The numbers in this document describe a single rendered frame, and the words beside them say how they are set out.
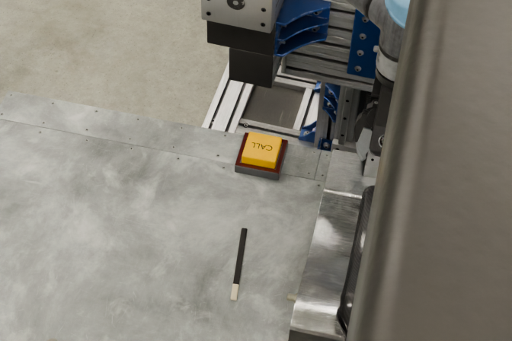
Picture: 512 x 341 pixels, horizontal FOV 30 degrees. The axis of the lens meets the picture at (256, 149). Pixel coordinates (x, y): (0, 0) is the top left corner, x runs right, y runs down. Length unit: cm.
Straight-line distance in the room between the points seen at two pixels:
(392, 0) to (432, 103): 119
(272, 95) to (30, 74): 81
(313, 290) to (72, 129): 60
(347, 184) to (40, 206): 52
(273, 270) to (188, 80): 146
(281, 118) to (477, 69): 241
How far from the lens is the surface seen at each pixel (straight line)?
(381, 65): 142
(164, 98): 290
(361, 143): 155
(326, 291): 140
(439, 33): 17
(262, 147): 167
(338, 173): 158
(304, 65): 199
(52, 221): 165
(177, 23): 314
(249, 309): 153
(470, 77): 16
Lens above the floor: 212
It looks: 50 degrees down
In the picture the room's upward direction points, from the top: 2 degrees clockwise
